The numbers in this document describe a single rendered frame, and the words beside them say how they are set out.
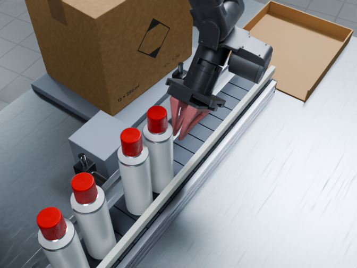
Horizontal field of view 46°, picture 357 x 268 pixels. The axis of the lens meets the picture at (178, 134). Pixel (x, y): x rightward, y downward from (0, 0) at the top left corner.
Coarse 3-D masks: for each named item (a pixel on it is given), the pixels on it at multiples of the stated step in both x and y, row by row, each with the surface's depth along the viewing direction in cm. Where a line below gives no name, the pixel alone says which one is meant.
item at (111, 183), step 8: (168, 120) 83; (112, 176) 75; (120, 176) 75; (104, 184) 73; (112, 184) 74; (72, 216) 69; (40, 248) 66; (32, 256) 65; (40, 256) 65; (24, 264) 64; (32, 264) 64
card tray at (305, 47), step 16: (256, 16) 123; (272, 16) 128; (288, 16) 127; (304, 16) 124; (256, 32) 123; (272, 32) 123; (288, 32) 123; (304, 32) 123; (320, 32) 123; (336, 32) 121; (352, 32) 118; (288, 48) 118; (304, 48) 118; (320, 48) 118; (336, 48) 118; (272, 64) 114; (288, 64) 114; (304, 64) 114; (320, 64) 114; (288, 80) 110; (304, 80) 110; (320, 80) 109; (304, 96) 106
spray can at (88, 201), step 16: (80, 176) 60; (80, 192) 58; (96, 192) 61; (80, 208) 61; (96, 208) 61; (80, 224) 64; (96, 224) 64; (96, 240) 67; (112, 240) 71; (96, 256) 72
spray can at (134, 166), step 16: (128, 128) 65; (128, 144) 64; (144, 144) 69; (128, 160) 66; (144, 160) 67; (128, 176) 69; (144, 176) 70; (128, 192) 73; (144, 192) 73; (128, 208) 78; (144, 208) 77
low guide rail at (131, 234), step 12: (264, 84) 99; (252, 96) 96; (240, 108) 92; (228, 120) 90; (216, 132) 87; (204, 144) 85; (192, 156) 83; (192, 168) 83; (180, 180) 80; (168, 192) 78; (156, 204) 76; (144, 216) 75; (132, 228) 73; (120, 240) 72; (132, 240) 73; (120, 252) 71; (108, 264) 69
